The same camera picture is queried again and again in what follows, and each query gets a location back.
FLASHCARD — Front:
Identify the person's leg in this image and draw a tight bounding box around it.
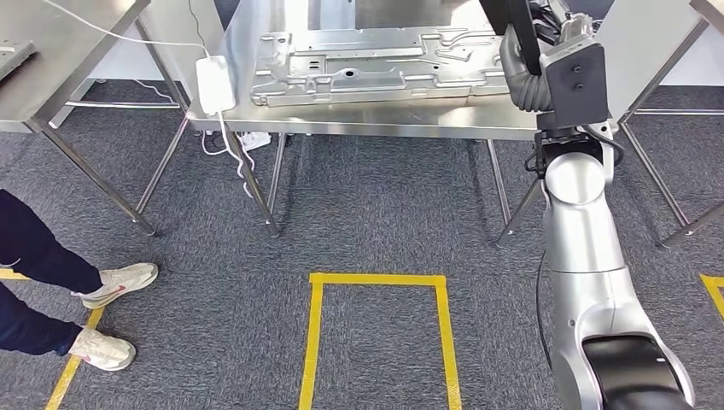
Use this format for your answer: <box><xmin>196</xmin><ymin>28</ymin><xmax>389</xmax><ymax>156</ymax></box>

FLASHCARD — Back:
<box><xmin>0</xmin><ymin>189</ymin><xmax>104</xmax><ymax>296</ymax></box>
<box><xmin>0</xmin><ymin>283</ymin><xmax>83</xmax><ymax>356</ymax></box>

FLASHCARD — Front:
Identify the stainless steel workbench table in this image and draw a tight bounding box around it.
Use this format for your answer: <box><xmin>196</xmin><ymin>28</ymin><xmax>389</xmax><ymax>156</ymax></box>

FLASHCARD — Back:
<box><xmin>185</xmin><ymin>0</ymin><xmax>567</xmax><ymax>247</ymax></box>

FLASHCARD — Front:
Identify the person's right leg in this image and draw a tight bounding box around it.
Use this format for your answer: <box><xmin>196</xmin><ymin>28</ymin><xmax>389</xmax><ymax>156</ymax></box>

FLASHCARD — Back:
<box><xmin>0</xmin><ymin>283</ymin><xmax>83</xmax><ymax>356</ymax></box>

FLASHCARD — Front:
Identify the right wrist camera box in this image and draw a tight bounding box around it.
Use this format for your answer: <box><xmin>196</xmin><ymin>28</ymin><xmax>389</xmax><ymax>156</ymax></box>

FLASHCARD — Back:
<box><xmin>540</xmin><ymin>36</ymin><xmax>593</xmax><ymax>64</ymax></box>

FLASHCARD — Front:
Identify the stamped sheet metal plate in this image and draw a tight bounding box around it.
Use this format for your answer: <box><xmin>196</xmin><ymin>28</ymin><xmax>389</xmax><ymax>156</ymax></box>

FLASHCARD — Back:
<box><xmin>250</xmin><ymin>25</ymin><xmax>511</xmax><ymax>108</ymax></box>

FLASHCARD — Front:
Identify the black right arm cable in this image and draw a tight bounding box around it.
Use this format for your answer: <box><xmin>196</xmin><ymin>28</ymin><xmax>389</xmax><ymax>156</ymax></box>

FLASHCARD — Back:
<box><xmin>534</xmin><ymin>249</ymin><xmax>554</xmax><ymax>372</ymax></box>

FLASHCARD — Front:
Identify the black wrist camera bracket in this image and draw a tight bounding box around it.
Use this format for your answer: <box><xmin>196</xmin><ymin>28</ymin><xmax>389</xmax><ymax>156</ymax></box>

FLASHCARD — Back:
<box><xmin>537</xmin><ymin>42</ymin><xmax>610</xmax><ymax>132</ymax></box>

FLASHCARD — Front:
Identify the white power cable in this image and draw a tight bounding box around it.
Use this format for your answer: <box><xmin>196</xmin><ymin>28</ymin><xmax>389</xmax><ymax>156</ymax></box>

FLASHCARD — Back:
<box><xmin>201</xmin><ymin>110</ymin><xmax>259</xmax><ymax>199</ymax></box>
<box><xmin>42</xmin><ymin>0</ymin><xmax>212</xmax><ymax>58</ymax></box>

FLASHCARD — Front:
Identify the person's left leg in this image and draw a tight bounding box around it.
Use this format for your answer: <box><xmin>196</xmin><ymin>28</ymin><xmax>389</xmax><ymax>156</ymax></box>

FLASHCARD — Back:
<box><xmin>0</xmin><ymin>189</ymin><xmax>104</xmax><ymax>296</ymax></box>

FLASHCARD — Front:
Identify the person's right shoe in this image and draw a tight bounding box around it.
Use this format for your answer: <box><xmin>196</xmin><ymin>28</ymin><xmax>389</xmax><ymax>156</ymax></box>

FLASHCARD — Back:
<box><xmin>67</xmin><ymin>326</ymin><xmax>137</xmax><ymax>373</ymax></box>

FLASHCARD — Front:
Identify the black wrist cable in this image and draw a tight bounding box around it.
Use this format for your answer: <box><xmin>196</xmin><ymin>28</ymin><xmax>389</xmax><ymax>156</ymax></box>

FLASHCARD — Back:
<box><xmin>524</xmin><ymin>121</ymin><xmax>626</xmax><ymax>173</ymax></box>

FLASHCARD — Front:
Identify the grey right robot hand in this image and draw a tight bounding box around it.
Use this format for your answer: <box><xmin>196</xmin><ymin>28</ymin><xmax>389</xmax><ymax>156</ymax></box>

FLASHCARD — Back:
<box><xmin>528</xmin><ymin>0</ymin><xmax>595</xmax><ymax>55</ymax></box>

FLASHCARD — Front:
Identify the grey metal plate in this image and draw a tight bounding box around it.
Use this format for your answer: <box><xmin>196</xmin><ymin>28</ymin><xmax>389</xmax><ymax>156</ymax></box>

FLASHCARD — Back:
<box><xmin>0</xmin><ymin>39</ymin><xmax>38</xmax><ymax>81</ymax></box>

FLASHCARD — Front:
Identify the large white power strip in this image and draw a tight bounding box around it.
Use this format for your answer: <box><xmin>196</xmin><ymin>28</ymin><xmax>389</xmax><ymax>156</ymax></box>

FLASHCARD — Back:
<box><xmin>195</xmin><ymin>55</ymin><xmax>237</xmax><ymax>117</ymax></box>

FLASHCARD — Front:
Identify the thin black cable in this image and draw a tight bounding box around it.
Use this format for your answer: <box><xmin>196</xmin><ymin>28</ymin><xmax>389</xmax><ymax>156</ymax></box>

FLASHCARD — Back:
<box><xmin>186</xmin><ymin>0</ymin><xmax>210</xmax><ymax>55</ymax></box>

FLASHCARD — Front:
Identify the white divider board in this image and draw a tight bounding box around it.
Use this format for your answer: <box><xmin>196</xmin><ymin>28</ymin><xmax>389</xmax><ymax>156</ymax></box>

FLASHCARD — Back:
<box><xmin>591</xmin><ymin>0</ymin><xmax>708</xmax><ymax>123</ymax></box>
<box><xmin>87</xmin><ymin>0</ymin><xmax>229</xmax><ymax>83</ymax></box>

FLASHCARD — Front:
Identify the black plastic panel part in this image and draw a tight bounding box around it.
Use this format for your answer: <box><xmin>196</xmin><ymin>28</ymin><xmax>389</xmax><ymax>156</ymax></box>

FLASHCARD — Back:
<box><xmin>477</xmin><ymin>0</ymin><xmax>544</xmax><ymax>78</ymax></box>

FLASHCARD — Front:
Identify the white floor socket strip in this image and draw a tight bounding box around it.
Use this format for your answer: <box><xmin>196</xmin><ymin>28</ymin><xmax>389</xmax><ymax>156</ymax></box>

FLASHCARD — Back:
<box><xmin>236</xmin><ymin>131</ymin><xmax>272</xmax><ymax>152</ymax></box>

